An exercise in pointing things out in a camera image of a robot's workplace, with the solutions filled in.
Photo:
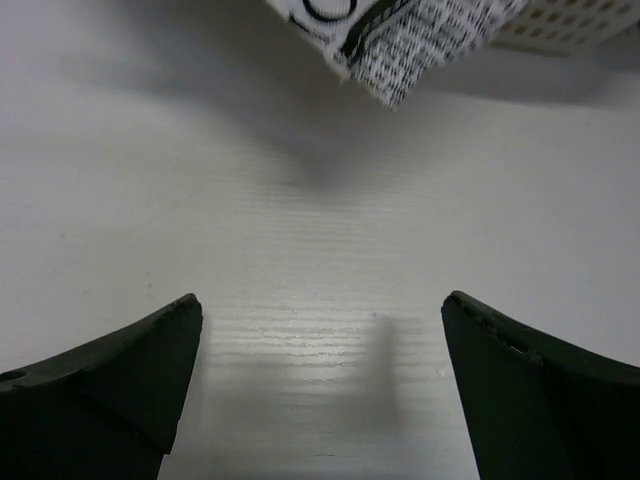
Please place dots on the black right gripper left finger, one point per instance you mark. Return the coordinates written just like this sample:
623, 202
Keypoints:
107, 409

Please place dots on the newspaper print white trousers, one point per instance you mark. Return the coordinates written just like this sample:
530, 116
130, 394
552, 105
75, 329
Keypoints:
387, 45

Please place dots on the white perforated plastic basket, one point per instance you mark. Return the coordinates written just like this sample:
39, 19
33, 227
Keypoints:
562, 28

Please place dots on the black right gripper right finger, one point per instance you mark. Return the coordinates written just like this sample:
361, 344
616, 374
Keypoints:
537, 407

